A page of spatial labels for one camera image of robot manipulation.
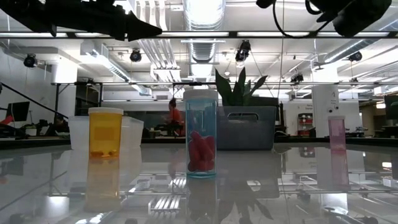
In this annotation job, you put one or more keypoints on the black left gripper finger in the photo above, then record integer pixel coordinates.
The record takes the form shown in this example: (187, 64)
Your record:
(140, 28)

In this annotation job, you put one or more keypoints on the wide amber pill bottle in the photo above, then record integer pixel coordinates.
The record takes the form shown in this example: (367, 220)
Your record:
(105, 133)

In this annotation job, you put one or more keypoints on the blue bottle with red pills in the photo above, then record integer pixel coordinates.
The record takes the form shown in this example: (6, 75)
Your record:
(200, 124)

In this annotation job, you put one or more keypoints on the pale pink pill bottle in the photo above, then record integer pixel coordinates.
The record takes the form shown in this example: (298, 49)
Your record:
(336, 133)

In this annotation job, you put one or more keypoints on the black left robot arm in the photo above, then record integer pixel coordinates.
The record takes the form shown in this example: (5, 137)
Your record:
(25, 12)

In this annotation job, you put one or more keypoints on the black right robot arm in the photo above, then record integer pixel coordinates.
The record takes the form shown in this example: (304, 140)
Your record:
(357, 15)

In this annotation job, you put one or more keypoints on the translucent plastic bin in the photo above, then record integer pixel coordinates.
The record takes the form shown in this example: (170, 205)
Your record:
(132, 130)

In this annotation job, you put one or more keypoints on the dark grey plastic bin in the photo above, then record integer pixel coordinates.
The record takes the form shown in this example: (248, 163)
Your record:
(242, 137)

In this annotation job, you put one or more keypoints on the black ceiling spotlight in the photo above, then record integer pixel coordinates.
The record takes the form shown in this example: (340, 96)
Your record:
(30, 60)
(355, 56)
(297, 77)
(242, 51)
(136, 56)

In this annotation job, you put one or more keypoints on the black shelving unit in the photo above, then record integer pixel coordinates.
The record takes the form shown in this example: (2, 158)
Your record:
(87, 99)

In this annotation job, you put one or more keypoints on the person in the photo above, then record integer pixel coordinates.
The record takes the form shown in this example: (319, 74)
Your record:
(59, 124)
(174, 116)

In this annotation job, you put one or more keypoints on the snake plant in white pot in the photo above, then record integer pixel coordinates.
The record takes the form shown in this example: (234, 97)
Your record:
(239, 90)

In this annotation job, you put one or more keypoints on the black tilted monitor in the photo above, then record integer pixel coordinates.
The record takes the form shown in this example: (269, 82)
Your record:
(18, 111)

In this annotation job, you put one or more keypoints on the red clip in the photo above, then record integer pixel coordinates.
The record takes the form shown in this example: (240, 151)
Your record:
(6, 120)

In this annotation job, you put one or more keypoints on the red storage shelf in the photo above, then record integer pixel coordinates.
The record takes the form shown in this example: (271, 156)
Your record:
(304, 124)

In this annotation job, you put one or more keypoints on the white building pillar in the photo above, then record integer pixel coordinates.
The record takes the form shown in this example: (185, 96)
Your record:
(325, 109)

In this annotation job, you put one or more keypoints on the dark green-lit monitor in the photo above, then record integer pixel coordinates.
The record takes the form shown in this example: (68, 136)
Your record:
(391, 107)

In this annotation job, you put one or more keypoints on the silver ceiling duct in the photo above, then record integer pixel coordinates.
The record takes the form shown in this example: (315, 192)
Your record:
(203, 46)

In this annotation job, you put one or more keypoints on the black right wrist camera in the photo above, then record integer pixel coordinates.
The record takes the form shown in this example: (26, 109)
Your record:
(265, 3)

